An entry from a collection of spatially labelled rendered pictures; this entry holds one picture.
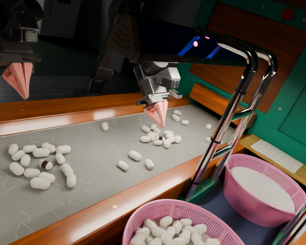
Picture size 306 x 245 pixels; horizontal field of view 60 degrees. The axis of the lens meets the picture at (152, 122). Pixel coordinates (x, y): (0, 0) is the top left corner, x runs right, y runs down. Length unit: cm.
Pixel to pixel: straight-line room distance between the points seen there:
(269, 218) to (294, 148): 41
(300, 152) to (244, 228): 46
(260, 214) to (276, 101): 50
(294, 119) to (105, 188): 80
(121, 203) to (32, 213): 17
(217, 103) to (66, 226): 86
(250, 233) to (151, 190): 33
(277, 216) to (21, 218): 64
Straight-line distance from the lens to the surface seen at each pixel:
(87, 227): 52
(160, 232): 59
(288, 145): 118
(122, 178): 67
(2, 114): 78
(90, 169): 67
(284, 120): 118
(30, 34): 64
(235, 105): 61
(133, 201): 59
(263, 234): 87
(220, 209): 84
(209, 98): 120
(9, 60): 67
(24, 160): 64
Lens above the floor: 116
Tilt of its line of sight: 25 degrees down
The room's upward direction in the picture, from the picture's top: 21 degrees clockwise
